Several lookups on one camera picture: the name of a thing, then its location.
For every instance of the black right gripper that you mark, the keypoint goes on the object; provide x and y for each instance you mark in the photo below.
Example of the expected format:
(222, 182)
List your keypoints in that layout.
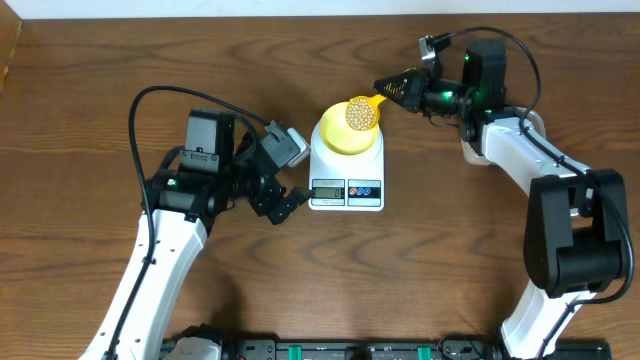
(413, 96)

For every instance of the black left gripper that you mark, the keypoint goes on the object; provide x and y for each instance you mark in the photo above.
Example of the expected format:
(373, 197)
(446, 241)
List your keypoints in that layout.
(262, 200)

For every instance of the yellow plastic scoop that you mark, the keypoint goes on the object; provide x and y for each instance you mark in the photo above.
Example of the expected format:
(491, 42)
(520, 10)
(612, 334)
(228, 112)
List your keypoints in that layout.
(375, 100)

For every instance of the yellow plastic bowl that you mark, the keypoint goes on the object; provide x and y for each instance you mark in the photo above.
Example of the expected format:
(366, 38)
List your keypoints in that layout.
(340, 137)

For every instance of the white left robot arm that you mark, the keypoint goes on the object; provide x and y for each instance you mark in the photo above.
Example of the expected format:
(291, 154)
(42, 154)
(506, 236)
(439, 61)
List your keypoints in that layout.
(195, 183)

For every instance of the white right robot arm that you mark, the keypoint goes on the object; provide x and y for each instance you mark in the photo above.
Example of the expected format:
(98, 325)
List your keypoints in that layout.
(577, 247)

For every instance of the white digital kitchen scale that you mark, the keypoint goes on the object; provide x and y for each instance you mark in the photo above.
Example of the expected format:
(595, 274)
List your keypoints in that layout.
(346, 182)

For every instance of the pile of soybeans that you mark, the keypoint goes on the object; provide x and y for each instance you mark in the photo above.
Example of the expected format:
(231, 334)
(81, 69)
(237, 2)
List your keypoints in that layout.
(360, 114)

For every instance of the clear plastic container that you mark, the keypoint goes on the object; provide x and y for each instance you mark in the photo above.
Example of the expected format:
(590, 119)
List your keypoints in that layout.
(471, 130)

